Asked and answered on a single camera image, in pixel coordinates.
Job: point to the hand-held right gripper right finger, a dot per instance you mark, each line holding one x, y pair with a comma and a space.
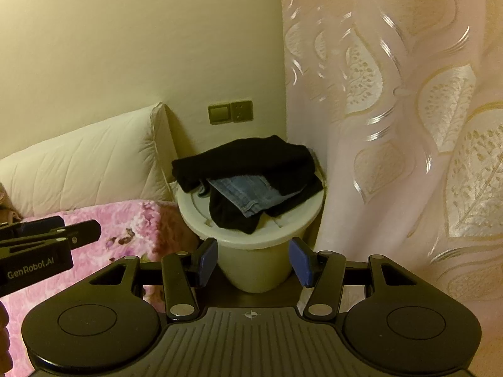
300, 261

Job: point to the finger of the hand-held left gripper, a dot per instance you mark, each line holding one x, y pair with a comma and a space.
37, 226
80, 233

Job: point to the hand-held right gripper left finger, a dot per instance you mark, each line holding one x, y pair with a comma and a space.
208, 261

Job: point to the white round bin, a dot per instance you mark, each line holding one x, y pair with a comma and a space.
251, 259

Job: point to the black garment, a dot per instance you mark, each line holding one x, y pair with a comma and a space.
232, 216
243, 157

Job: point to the pink floral blanket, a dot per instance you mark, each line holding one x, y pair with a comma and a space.
137, 224

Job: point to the white quilted pillow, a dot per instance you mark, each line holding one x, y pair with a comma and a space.
78, 165

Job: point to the blue jeans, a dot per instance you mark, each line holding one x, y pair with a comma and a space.
243, 194

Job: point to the patterned sheer curtain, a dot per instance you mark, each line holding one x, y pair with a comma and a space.
393, 86

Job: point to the olive wall switch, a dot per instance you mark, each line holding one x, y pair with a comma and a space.
219, 114

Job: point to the olive wall socket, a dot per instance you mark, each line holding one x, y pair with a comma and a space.
241, 111

